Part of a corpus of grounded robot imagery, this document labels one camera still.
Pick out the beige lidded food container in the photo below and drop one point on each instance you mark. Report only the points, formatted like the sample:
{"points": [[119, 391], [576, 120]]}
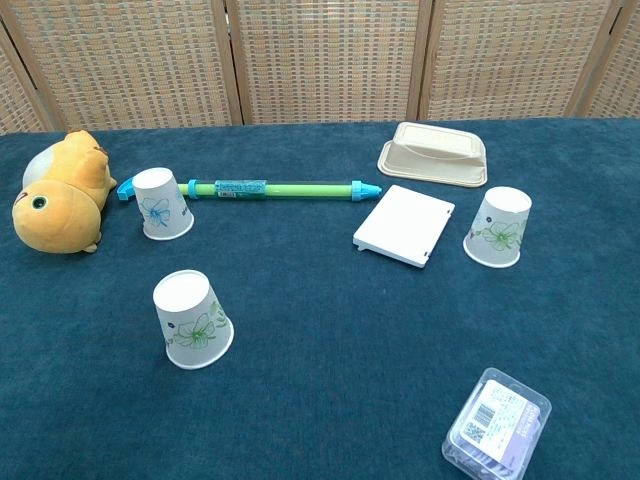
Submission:
{"points": [[435, 150]]}

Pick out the white flat rectangular box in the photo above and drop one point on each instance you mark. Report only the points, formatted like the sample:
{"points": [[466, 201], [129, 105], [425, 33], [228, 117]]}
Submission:
{"points": [[405, 225]]}

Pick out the blue flower paper cup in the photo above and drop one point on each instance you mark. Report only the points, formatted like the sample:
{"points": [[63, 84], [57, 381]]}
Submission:
{"points": [[162, 205]]}

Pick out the yellow plush chick toy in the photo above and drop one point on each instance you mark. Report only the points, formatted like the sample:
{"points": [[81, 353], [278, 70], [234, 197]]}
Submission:
{"points": [[60, 210]]}

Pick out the dark blue table cloth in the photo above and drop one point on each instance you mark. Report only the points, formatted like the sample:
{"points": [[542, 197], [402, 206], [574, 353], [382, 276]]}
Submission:
{"points": [[320, 350]]}

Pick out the green flower paper cup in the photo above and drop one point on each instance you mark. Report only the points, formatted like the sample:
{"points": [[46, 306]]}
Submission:
{"points": [[192, 320], [497, 227]]}

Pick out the clear box purple label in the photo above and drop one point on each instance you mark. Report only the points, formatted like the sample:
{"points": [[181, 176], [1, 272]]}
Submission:
{"points": [[500, 420]]}

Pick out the woven folding screen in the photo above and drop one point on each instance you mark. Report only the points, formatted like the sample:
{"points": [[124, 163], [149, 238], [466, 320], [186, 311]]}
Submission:
{"points": [[320, 60]]}

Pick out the green blue water squirter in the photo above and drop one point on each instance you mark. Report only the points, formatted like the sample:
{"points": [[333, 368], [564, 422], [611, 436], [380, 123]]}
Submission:
{"points": [[300, 190]]}

